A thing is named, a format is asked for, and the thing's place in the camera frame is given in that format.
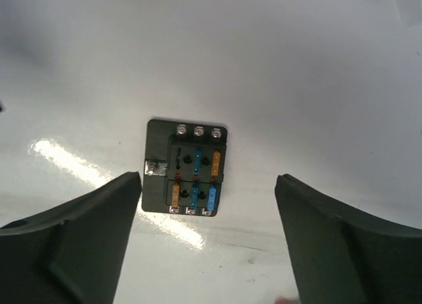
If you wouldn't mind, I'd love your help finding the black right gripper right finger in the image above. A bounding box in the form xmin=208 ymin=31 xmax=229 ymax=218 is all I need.
xmin=275 ymin=174 xmax=421 ymax=303

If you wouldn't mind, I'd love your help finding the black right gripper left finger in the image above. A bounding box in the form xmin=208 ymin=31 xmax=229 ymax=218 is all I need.
xmin=1 ymin=172 xmax=142 ymax=303

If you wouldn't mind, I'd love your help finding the black fuse box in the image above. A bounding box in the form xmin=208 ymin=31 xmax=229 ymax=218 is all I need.
xmin=141 ymin=118 xmax=228 ymax=217

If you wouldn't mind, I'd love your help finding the blue blade fuse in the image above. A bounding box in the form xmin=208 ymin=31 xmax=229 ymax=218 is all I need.
xmin=191 ymin=183 xmax=198 ymax=210
xmin=193 ymin=148 xmax=202 ymax=175
xmin=207 ymin=185 xmax=217 ymax=211

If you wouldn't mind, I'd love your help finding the orange blade fuse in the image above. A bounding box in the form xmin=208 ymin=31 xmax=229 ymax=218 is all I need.
xmin=211 ymin=151 xmax=221 ymax=177

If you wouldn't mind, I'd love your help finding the orange fuse in box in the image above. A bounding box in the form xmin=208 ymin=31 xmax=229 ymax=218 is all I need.
xmin=171 ymin=182 xmax=180 ymax=208

